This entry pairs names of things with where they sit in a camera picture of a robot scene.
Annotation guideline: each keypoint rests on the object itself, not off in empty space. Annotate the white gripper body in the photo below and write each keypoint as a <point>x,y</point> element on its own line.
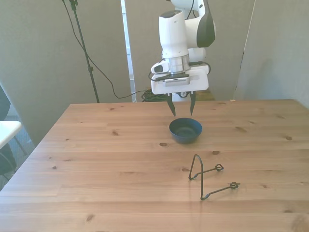
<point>199,82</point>

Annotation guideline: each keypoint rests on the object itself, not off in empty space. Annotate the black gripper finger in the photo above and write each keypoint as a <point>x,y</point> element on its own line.
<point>192,101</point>
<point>171,104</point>

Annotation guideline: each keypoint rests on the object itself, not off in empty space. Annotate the blue bowl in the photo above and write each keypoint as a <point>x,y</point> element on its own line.
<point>186,137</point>

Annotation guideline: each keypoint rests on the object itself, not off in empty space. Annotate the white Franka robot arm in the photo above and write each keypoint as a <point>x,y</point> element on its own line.
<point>173,31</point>

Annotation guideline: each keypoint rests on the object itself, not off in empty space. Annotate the white side table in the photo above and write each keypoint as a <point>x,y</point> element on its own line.
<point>8,130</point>

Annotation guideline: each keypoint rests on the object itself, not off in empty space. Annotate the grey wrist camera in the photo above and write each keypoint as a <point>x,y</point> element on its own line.
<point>177,82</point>

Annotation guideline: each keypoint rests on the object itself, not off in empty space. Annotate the white vertical post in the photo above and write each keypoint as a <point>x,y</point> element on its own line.
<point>128,48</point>

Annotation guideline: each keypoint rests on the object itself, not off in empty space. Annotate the black camera stand pole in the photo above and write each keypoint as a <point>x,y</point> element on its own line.
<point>90,68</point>

